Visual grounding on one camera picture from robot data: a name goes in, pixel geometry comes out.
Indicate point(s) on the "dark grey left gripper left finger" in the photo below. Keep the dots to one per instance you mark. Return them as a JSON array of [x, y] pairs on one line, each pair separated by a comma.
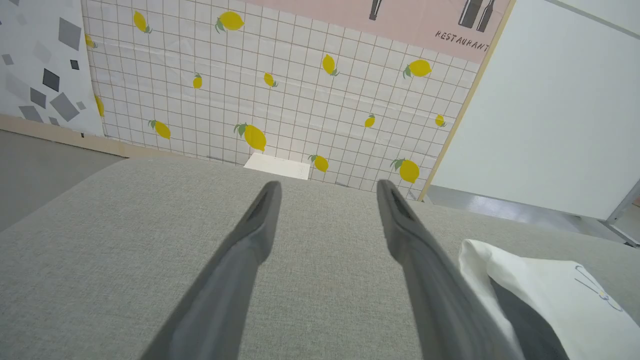
[[225, 295]]

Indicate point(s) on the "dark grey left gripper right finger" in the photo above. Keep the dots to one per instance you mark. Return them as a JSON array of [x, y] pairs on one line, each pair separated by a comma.
[[435, 290]]

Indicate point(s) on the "white and dark grey garment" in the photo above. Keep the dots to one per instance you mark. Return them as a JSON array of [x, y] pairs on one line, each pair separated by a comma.
[[540, 290]]

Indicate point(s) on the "white flat table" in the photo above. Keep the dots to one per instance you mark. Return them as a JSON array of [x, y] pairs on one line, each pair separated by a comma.
[[277, 166]]

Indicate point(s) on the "lemon tile restaurant backdrop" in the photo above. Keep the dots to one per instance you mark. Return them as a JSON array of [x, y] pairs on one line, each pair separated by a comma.
[[300, 110]]

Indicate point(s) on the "white partition panel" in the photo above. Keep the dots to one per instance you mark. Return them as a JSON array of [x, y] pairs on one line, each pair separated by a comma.
[[550, 110]]

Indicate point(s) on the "beige wooden baseboard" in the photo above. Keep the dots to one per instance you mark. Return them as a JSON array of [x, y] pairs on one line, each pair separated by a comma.
[[50, 134]]

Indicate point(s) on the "grey geometric print backdrop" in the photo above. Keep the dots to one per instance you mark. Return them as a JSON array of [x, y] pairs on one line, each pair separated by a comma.
[[30, 50]]

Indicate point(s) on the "grey metal frame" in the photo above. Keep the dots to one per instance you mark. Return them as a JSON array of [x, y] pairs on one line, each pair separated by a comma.
[[622, 207]]

